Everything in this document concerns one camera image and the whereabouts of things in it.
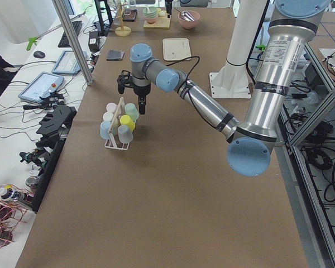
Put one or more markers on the wooden cutting board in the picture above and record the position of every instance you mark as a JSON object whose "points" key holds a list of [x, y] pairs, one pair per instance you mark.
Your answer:
{"points": [[161, 21]]}

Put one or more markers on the green stacked bowls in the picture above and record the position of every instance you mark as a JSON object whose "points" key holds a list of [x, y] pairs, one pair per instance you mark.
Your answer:
{"points": [[150, 14]]}

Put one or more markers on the black wine glass rack tray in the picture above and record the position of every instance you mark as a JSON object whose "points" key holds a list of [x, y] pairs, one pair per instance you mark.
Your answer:
{"points": [[129, 15]]}

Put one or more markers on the blue teach pendant tablet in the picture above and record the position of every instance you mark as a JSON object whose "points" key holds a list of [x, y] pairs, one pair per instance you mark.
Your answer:
{"points": [[41, 87]]}

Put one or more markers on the aluminium frame post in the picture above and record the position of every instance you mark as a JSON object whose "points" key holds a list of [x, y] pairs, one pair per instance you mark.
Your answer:
{"points": [[66, 23]]}

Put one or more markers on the green plastic cup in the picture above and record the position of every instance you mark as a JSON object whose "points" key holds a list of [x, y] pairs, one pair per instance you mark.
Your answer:
{"points": [[131, 110]]}

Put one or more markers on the blue plastic cup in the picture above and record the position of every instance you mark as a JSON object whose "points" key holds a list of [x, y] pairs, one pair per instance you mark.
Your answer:
{"points": [[104, 127]]}

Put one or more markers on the black computer mouse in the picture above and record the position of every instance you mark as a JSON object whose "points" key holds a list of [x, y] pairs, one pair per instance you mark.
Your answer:
{"points": [[39, 54]]}

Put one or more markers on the folded grey cloth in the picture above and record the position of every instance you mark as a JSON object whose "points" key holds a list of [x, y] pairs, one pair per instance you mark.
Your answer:
{"points": [[115, 55]]}

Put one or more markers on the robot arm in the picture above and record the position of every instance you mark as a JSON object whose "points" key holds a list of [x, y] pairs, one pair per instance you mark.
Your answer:
{"points": [[184, 3], [251, 141]]}

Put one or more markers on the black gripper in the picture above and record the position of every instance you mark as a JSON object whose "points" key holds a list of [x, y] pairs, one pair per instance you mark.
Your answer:
{"points": [[141, 91], [169, 6]]}

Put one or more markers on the yellow plastic cup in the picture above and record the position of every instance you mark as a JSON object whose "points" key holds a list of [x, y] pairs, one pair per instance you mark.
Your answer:
{"points": [[126, 120]]}

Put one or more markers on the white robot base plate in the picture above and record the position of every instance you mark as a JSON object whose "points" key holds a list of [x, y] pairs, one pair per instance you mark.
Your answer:
{"points": [[226, 85]]}

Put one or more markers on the wooden mug tree stand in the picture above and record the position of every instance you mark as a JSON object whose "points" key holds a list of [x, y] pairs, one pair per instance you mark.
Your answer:
{"points": [[122, 30]]}

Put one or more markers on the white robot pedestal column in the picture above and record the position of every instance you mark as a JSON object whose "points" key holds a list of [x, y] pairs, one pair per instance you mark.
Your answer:
{"points": [[250, 13]]}

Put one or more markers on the grey plastic cup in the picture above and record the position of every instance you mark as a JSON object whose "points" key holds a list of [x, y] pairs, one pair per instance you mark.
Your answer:
{"points": [[125, 134]]}

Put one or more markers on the cream white plastic cup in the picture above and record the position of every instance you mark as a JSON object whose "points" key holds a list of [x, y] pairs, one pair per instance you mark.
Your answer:
{"points": [[108, 116]]}

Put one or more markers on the white wire cup rack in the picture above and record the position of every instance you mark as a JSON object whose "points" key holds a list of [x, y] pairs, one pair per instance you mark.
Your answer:
{"points": [[113, 142]]}

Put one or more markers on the cream rabbit print tray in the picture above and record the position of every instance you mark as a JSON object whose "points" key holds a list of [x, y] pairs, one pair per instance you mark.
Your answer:
{"points": [[176, 49]]}

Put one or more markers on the metal ice scoop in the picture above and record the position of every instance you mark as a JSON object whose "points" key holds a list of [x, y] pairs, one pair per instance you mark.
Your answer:
{"points": [[185, 15]]}

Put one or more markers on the pink bowl with ice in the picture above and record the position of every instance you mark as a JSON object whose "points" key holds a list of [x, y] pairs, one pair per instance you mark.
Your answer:
{"points": [[191, 22]]}

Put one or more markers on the pink plastic cup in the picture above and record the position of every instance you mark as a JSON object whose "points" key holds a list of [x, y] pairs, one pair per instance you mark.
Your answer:
{"points": [[111, 107]]}

